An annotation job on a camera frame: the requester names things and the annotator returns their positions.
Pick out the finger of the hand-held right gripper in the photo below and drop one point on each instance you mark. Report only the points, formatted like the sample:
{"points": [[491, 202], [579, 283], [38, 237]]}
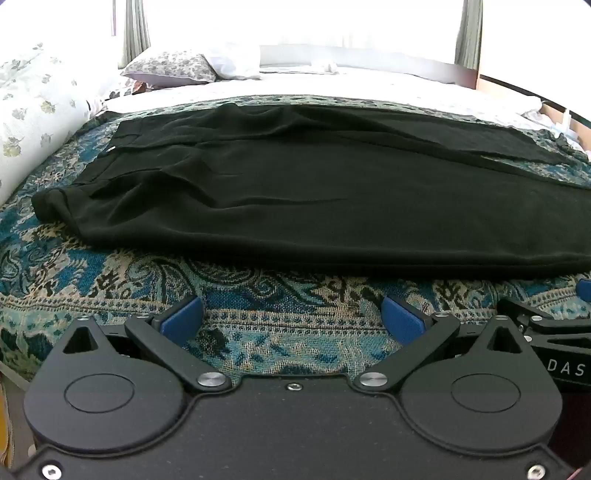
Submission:
{"points": [[542, 316]]}

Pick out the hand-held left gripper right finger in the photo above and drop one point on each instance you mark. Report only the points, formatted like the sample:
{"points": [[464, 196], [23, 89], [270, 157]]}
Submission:
{"points": [[400, 318]]}

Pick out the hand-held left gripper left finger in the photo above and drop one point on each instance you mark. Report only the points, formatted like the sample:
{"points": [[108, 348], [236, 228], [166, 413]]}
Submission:
{"points": [[183, 317]]}

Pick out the black pants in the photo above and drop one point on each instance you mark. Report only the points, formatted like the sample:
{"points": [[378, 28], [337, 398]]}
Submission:
{"points": [[300, 194]]}

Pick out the blue paisley patterned blanket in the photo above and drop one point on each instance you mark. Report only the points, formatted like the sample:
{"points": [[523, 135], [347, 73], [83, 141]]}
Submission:
{"points": [[286, 300]]}

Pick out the small white bottle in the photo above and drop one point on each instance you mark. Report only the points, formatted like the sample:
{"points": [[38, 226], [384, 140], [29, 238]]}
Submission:
{"points": [[565, 121]]}

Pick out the crumpled white cloth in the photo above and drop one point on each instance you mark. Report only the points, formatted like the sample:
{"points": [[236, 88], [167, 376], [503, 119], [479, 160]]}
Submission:
{"points": [[533, 114]]}

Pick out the white bed sheet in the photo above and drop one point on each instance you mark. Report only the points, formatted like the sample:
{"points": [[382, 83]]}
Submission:
{"points": [[360, 87]]}

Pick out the reddish patterned cushion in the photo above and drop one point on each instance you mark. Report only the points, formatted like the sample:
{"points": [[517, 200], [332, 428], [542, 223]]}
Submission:
{"points": [[137, 87]]}

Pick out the grey floral pillow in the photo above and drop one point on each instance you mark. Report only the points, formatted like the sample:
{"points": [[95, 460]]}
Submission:
{"points": [[171, 68]]}

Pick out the white floral duvet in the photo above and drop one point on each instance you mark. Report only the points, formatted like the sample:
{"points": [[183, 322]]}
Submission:
{"points": [[41, 106]]}

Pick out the plain white pillow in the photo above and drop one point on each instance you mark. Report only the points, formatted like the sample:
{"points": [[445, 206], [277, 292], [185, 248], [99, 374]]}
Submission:
{"points": [[233, 60]]}

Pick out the rolled white towel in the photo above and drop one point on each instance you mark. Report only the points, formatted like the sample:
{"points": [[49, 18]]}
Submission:
{"points": [[325, 66]]}

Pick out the green curtain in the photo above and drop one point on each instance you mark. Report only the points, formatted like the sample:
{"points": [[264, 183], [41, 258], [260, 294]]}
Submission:
{"points": [[468, 34], [135, 32]]}

